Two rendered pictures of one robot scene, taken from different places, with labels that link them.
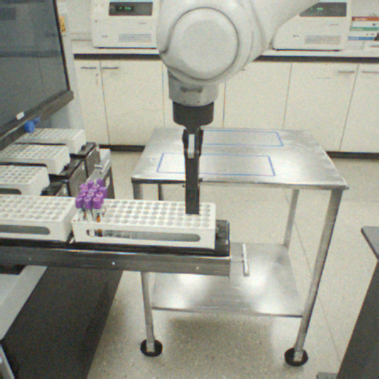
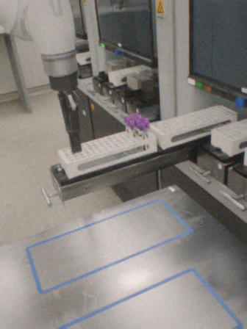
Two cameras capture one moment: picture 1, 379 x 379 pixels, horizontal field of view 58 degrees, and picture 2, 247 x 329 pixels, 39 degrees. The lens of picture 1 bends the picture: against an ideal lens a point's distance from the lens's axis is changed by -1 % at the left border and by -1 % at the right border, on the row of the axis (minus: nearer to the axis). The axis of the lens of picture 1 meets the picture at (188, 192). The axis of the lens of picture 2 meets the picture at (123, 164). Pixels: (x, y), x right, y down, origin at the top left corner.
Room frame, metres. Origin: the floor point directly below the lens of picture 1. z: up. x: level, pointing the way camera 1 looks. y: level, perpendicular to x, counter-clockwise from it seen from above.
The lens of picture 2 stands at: (1.52, -0.29, 1.35)
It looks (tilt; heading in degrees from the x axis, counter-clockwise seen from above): 30 degrees down; 154
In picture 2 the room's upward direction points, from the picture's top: 6 degrees counter-clockwise
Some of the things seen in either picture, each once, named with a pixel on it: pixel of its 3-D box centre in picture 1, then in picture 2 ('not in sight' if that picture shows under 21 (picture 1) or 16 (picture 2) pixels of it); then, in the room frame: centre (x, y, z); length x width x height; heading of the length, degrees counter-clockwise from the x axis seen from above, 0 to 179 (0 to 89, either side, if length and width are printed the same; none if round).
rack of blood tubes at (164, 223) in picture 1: (146, 224); (108, 152); (0.63, 0.09, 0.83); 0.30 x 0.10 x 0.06; 86
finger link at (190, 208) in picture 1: (192, 199); not in sight; (0.61, -0.01, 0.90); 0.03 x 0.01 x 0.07; 86
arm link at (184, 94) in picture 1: (193, 85); (59, 62); (0.62, -0.01, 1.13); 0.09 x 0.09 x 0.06
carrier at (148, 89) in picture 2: not in sight; (148, 90); (0.25, 0.48, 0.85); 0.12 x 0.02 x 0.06; 176
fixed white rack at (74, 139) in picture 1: (39, 141); not in sight; (1.12, 0.51, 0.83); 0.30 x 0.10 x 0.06; 86
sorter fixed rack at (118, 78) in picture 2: not in sight; (138, 74); (-0.04, 0.60, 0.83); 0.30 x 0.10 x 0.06; 86
